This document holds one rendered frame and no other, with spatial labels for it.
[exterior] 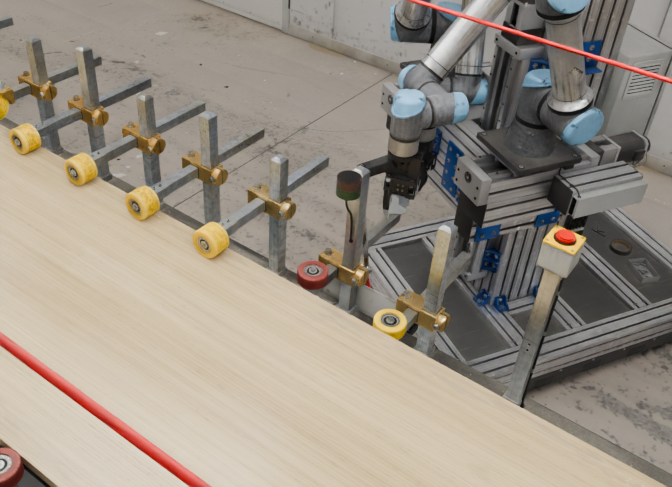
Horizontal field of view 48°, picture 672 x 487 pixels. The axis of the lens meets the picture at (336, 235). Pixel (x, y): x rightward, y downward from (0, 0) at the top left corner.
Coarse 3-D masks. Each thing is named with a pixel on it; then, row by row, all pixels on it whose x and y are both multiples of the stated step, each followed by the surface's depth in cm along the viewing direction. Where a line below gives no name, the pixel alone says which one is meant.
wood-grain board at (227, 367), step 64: (0, 128) 236; (0, 192) 210; (64, 192) 212; (0, 256) 189; (64, 256) 190; (128, 256) 192; (192, 256) 194; (0, 320) 172; (64, 320) 173; (128, 320) 174; (192, 320) 176; (256, 320) 177; (320, 320) 178; (0, 384) 157; (128, 384) 160; (192, 384) 161; (256, 384) 162; (320, 384) 163; (384, 384) 164; (448, 384) 165; (64, 448) 146; (128, 448) 147; (192, 448) 148; (256, 448) 149; (320, 448) 150; (384, 448) 151; (448, 448) 152; (512, 448) 153; (576, 448) 154
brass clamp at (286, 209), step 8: (248, 192) 207; (256, 192) 206; (264, 192) 206; (248, 200) 208; (264, 200) 204; (272, 200) 203; (288, 200) 204; (272, 208) 204; (280, 208) 202; (288, 208) 202; (272, 216) 206; (280, 216) 203; (288, 216) 204
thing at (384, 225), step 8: (384, 216) 219; (392, 216) 220; (376, 224) 216; (384, 224) 216; (392, 224) 219; (368, 232) 213; (376, 232) 213; (384, 232) 217; (368, 240) 210; (376, 240) 214; (368, 248) 212; (328, 264) 201; (336, 272) 200; (328, 280) 198; (304, 288) 194
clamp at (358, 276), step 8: (320, 256) 202; (328, 256) 202; (336, 256) 202; (336, 264) 200; (360, 264) 200; (344, 272) 199; (352, 272) 197; (360, 272) 198; (368, 272) 200; (344, 280) 201; (352, 280) 198; (360, 280) 198
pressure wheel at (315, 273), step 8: (304, 264) 193; (312, 264) 194; (320, 264) 193; (304, 272) 191; (312, 272) 191; (320, 272) 191; (328, 272) 192; (304, 280) 189; (312, 280) 189; (320, 280) 189; (312, 288) 190; (320, 288) 191
